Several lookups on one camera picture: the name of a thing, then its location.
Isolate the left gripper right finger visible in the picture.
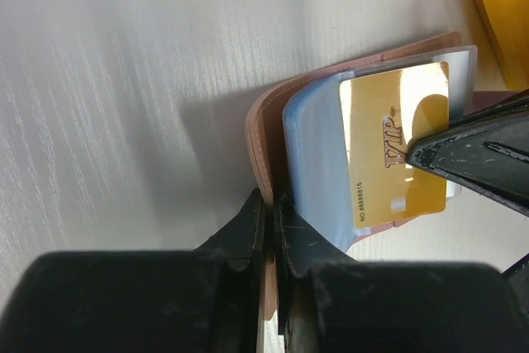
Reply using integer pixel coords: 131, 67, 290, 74
274, 194, 528, 352

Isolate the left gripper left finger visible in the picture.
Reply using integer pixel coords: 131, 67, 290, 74
7, 190, 265, 352

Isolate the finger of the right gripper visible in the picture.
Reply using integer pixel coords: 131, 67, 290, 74
406, 90, 528, 217

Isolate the gold credit card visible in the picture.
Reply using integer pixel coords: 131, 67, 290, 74
339, 62, 449, 228

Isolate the yellow plastic bin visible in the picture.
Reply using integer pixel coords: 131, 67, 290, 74
474, 0, 528, 91

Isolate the tan leather card holder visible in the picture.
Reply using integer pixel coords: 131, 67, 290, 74
245, 31, 479, 353

